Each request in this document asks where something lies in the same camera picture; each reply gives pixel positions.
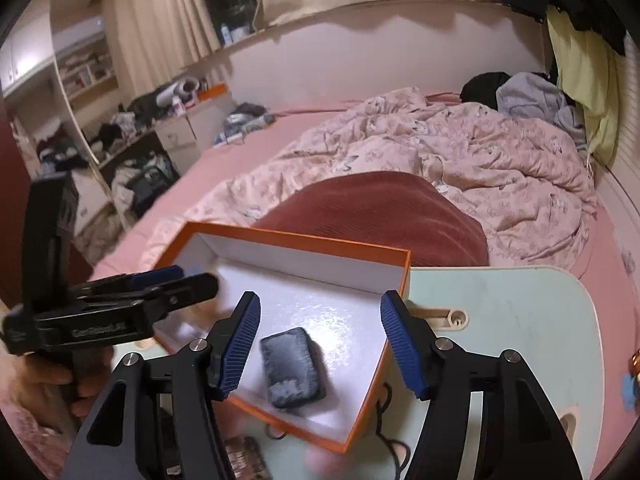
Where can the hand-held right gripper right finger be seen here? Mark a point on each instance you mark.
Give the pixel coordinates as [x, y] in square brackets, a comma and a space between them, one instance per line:
[402, 350]

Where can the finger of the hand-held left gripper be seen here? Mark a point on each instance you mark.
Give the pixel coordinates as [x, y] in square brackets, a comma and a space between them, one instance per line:
[195, 292]
[155, 276]

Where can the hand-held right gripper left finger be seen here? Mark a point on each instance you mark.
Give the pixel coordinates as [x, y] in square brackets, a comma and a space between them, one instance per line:
[240, 350]

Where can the dark grey case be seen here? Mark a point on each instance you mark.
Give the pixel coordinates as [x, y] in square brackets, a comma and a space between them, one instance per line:
[292, 367]

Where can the orange cardboard box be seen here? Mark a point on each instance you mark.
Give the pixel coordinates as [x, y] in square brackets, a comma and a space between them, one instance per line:
[320, 305]

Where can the person's left hand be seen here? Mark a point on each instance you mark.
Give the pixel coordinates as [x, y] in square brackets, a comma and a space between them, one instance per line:
[50, 375]

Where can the pile of dark clothes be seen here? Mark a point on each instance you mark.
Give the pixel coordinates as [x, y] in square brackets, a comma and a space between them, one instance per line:
[140, 180]

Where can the brown chequered item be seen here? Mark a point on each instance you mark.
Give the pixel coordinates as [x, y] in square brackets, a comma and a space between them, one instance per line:
[245, 460]

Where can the dark red ribbed pillow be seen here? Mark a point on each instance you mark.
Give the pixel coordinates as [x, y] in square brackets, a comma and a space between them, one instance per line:
[375, 215]

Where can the white drawer unit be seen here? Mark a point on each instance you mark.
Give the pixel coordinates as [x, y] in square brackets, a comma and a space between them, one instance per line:
[185, 127]

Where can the grey clothing bundle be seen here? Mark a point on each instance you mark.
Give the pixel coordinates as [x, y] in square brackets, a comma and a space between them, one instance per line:
[245, 117]

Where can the grey hair dryer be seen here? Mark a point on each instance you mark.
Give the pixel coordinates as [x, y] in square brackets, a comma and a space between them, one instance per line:
[180, 89]

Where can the small orange box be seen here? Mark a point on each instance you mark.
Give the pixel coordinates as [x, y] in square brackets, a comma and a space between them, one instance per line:
[215, 92]

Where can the pink printed blanket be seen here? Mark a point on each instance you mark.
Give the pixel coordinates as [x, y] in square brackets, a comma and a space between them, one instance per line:
[450, 160]

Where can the blue phone stand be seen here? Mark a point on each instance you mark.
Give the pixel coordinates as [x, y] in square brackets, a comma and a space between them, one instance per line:
[632, 385]

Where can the small bottle on sill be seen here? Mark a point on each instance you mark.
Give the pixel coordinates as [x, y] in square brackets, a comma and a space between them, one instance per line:
[226, 35]

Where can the black clothing on bed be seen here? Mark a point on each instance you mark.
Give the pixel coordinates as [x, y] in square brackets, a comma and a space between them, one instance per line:
[480, 87]

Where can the grey hoodie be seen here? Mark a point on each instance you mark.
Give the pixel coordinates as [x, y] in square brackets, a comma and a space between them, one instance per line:
[530, 95]

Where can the yellow-green hanging garment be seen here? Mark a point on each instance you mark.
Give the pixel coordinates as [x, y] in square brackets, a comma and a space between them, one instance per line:
[585, 85]

